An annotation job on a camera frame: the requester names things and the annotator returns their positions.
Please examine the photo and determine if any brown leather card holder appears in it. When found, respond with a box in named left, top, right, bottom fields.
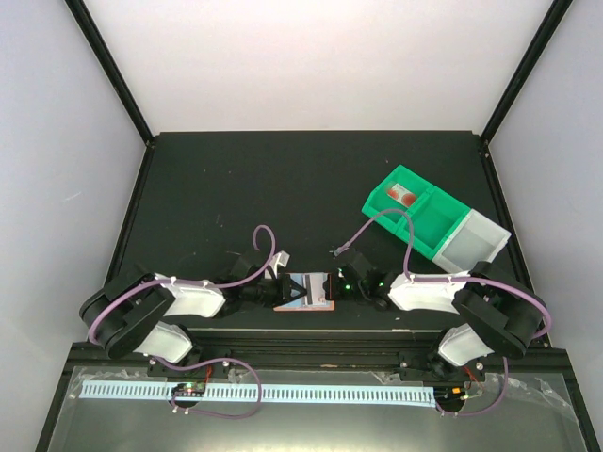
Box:
left=273, top=272, right=335, bottom=312

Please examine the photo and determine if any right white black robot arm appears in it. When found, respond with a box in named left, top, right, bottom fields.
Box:
left=322, top=261, right=551, bottom=381

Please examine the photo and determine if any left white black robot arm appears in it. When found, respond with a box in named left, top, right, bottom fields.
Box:
left=79, top=250, right=308, bottom=376

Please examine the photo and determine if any red circle card in bin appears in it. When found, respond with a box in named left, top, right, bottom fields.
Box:
left=386, top=184, right=417, bottom=208

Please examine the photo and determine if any green plastic bin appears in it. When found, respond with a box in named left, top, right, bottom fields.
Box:
left=406, top=186, right=470, bottom=260
left=361, top=165, right=434, bottom=239

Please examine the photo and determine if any left small circuit board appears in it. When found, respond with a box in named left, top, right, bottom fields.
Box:
left=171, top=382, right=205, bottom=397

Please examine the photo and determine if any small circuit board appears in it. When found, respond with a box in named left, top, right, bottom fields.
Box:
left=171, top=382, right=205, bottom=397
left=433, top=387, right=469, bottom=400

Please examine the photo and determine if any clear plastic bin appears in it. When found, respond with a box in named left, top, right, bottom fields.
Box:
left=432, top=209, right=512, bottom=273

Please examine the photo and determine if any right small circuit board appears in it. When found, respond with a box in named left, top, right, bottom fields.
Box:
left=433, top=387, right=469, bottom=400

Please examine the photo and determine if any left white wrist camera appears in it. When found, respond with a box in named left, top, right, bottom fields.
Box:
left=265, top=251, right=290, bottom=279

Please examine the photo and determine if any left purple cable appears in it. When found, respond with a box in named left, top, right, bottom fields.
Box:
left=87, top=224, right=278, bottom=345

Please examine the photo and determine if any purple cable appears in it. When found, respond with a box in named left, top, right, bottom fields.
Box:
left=87, top=224, right=278, bottom=345
left=333, top=209, right=553, bottom=343

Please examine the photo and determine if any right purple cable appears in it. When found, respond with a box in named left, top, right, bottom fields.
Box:
left=333, top=209, right=553, bottom=343

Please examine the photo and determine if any light blue slotted cable duct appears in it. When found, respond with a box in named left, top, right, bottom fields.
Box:
left=79, top=380, right=436, bottom=408

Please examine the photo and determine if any left black frame post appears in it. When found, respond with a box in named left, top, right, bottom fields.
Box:
left=64, top=0, right=154, bottom=145

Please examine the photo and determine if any black frame post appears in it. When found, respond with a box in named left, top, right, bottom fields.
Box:
left=481, top=0, right=573, bottom=145
left=64, top=0, right=154, bottom=145

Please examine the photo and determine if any right black frame post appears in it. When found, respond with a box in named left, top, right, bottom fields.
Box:
left=481, top=0, right=573, bottom=145

